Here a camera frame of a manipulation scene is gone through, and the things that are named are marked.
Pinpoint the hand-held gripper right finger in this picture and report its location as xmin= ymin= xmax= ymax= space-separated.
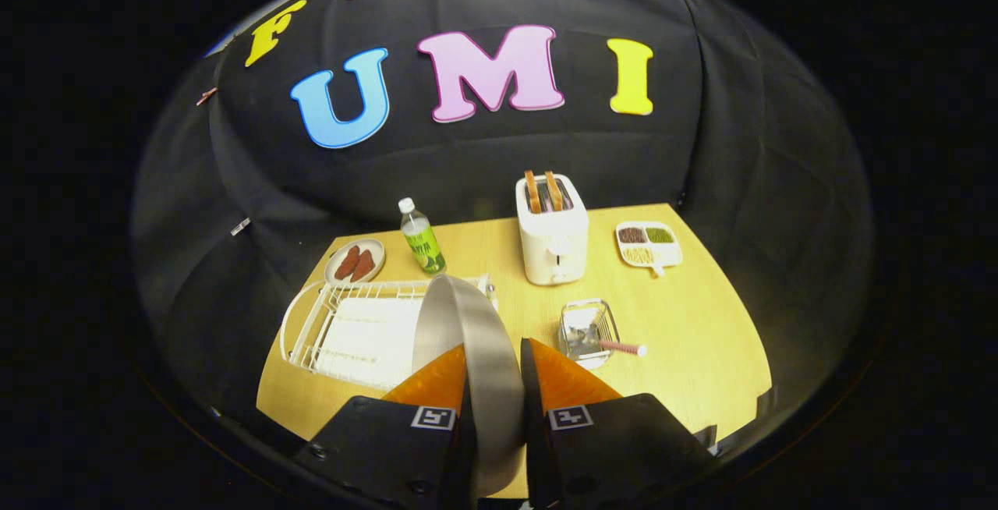
xmin=518 ymin=337 xmax=717 ymax=510

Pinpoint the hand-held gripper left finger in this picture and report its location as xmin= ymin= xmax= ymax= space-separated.
xmin=292 ymin=342 xmax=478 ymax=510

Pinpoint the grey round plate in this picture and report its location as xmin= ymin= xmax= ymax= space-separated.
xmin=411 ymin=274 xmax=525 ymax=499

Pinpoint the metal wire basket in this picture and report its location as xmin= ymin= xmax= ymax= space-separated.
xmin=558 ymin=299 xmax=621 ymax=370

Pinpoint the pink-handled metal spoon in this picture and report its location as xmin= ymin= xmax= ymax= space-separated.
xmin=581 ymin=327 xmax=648 ymax=358

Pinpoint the white wire dish rack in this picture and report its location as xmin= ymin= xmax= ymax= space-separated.
xmin=279 ymin=274 xmax=500 ymax=392

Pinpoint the white divided bean dish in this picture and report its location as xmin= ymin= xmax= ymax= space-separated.
xmin=615 ymin=221 xmax=684 ymax=278

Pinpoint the small beige plate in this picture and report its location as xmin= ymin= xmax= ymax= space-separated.
xmin=324 ymin=239 xmax=386 ymax=286

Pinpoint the white toaster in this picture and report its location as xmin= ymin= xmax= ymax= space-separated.
xmin=515 ymin=173 xmax=589 ymax=286

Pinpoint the green label drink bottle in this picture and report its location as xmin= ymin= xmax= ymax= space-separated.
xmin=398 ymin=197 xmax=448 ymax=274

